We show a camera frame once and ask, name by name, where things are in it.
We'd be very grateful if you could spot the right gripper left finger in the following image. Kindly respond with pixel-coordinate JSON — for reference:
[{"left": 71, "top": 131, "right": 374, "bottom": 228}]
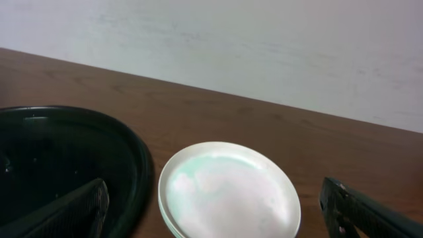
[{"left": 1, "top": 178, "right": 110, "bottom": 237}]

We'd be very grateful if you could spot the round black tray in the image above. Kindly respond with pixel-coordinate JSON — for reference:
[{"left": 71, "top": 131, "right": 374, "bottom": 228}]
[{"left": 1, "top": 106, "right": 154, "bottom": 237}]

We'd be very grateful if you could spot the mint green plate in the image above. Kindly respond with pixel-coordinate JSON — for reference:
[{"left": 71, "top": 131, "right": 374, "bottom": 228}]
[{"left": 158, "top": 198, "right": 186, "bottom": 238}]

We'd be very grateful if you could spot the white plate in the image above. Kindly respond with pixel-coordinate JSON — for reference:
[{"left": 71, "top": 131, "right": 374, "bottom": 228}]
[{"left": 158, "top": 141, "right": 301, "bottom": 237}]

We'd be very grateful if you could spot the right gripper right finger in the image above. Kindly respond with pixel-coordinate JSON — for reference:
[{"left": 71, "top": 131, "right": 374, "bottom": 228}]
[{"left": 319, "top": 177, "right": 422, "bottom": 238}]

